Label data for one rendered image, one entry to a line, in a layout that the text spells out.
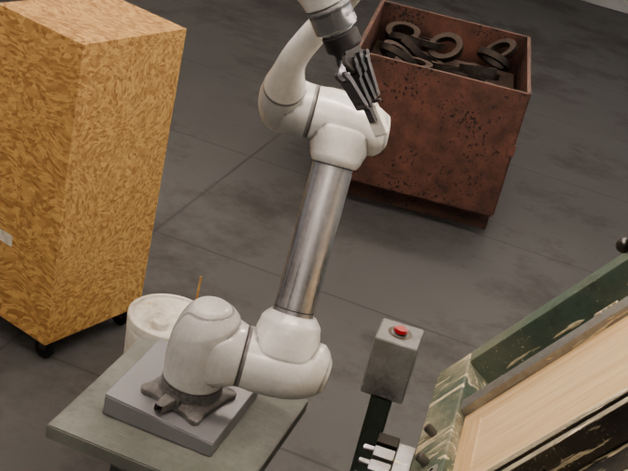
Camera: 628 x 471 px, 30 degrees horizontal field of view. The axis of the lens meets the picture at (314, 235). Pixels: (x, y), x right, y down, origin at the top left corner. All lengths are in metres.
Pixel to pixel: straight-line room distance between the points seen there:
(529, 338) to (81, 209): 1.75
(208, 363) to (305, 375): 0.23
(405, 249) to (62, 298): 2.13
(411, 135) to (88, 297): 2.27
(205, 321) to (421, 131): 3.41
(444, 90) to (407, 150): 0.38
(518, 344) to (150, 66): 1.72
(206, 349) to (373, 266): 2.88
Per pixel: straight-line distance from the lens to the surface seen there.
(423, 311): 5.31
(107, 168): 4.16
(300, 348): 2.78
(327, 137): 2.75
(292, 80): 2.64
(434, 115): 5.98
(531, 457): 2.41
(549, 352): 2.87
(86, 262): 4.30
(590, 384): 2.64
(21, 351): 4.48
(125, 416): 2.90
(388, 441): 3.02
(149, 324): 4.04
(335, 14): 2.30
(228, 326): 2.77
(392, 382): 3.17
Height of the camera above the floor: 2.46
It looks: 25 degrees down
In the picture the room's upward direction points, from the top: 13 degrees clockwise
